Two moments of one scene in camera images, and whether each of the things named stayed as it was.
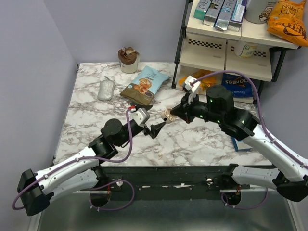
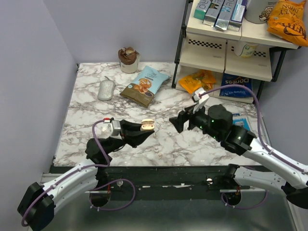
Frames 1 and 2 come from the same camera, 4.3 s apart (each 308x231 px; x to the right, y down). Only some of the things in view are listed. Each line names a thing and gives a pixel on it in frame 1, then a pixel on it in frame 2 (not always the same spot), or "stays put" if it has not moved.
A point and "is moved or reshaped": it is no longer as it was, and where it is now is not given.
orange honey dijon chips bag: x=287 y=20 stays put
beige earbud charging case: x=166 y=116 is moved or reshaped
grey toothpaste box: x=212 y=13 stays put
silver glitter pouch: x=107 y=89 stays put
